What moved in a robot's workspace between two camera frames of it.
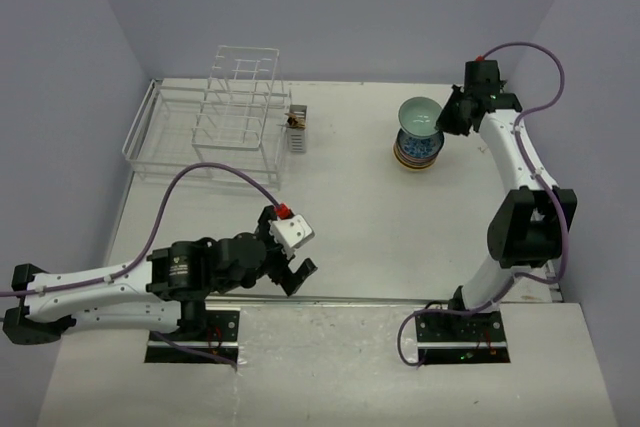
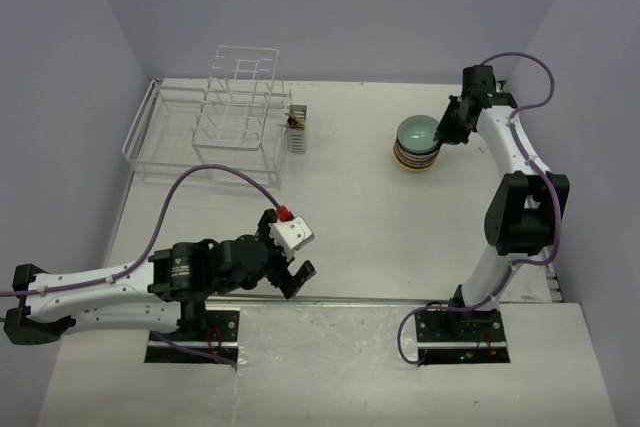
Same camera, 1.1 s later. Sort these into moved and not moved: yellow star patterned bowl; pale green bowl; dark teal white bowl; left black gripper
Moved: pale green bowl
Not moved: left black gripper; yellow star patterned bowl; dark teal white bowl
